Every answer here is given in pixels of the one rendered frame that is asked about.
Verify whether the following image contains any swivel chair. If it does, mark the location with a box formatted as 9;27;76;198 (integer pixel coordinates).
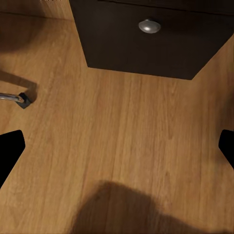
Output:
0;93;32;109

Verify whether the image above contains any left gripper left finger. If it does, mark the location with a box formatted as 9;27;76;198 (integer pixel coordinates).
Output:
0;130;25;188

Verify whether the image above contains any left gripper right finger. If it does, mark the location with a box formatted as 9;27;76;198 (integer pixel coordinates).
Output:
218;129;234;169

